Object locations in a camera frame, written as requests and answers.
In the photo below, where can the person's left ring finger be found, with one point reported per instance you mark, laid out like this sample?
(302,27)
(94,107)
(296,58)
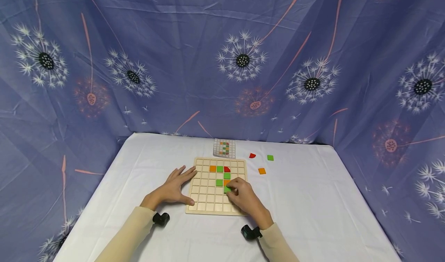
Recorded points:
(180,171)

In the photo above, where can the printed pattern card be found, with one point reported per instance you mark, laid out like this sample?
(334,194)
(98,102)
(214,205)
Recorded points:
(224,148)

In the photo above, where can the person's right index finger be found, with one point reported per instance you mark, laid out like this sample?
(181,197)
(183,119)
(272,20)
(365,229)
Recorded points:
(232,182)

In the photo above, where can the person's right forearm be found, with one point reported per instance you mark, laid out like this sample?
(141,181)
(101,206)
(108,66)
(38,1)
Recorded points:
(278,244)

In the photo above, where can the person's left little finger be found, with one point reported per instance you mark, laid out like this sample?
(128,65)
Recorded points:
(172,174)

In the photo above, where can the person's left hand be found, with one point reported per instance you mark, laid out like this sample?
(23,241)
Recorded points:
(170,190)

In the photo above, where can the black wrist band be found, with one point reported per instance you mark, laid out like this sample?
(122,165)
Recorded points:
(251,232)
(161,218)

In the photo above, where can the person's left middle finger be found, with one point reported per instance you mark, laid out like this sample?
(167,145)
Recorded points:
(187,173)

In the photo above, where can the person's left index finger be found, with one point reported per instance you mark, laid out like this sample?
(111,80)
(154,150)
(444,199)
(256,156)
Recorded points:
(190,177)

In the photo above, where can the person's right thumb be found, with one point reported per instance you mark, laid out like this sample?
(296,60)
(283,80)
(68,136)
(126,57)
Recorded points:
(233,200)

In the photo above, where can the person's left forearm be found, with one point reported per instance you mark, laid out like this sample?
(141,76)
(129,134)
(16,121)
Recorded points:
(130,235)

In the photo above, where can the person's right hand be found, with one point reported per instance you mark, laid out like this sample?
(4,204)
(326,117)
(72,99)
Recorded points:
(248,200)

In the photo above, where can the wooden grid board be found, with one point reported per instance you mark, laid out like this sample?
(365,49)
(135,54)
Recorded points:
(208,196)

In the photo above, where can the person's left thumb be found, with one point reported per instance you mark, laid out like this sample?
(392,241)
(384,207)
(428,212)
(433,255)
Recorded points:
(187,201)

